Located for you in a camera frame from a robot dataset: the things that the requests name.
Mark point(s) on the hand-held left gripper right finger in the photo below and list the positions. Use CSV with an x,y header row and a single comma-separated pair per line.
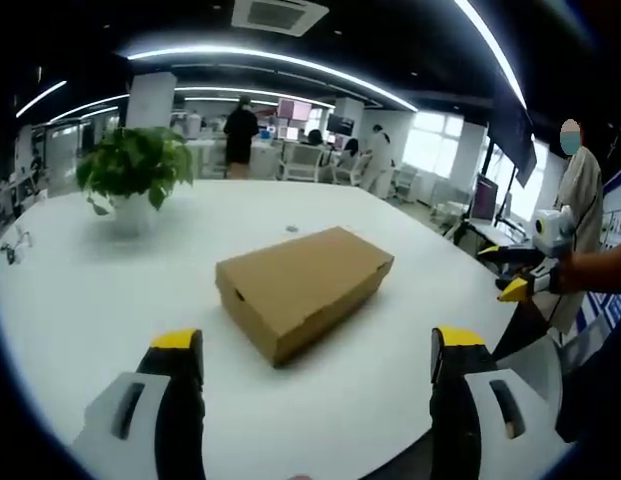
x,y
470,400

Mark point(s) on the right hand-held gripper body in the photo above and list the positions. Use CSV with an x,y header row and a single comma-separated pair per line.
x,y
552,231

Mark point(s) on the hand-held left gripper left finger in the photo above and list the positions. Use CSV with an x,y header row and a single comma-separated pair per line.
x,y
155,400

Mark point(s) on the brown cardboard shoe box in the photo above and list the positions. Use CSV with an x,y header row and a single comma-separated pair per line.
x,y
302,287

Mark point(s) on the computer monitor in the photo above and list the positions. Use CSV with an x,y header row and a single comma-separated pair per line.
x,y
485,198

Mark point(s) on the dark hanging panel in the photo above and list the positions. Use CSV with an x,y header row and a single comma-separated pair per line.
x,y
512,132

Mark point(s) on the white office chair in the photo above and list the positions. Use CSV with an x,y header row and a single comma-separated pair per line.
x,y
405,184
302,162

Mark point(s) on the white plant pot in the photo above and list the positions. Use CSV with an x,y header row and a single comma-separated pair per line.
x,y
130,212

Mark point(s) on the green potted plant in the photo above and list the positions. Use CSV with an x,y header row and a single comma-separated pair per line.
x,y
135,162

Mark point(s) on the ceiling air conditioner vent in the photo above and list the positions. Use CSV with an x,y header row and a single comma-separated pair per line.
x,y
273,15

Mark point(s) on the pink wall screen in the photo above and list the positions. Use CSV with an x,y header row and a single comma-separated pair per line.
x,y
295,110

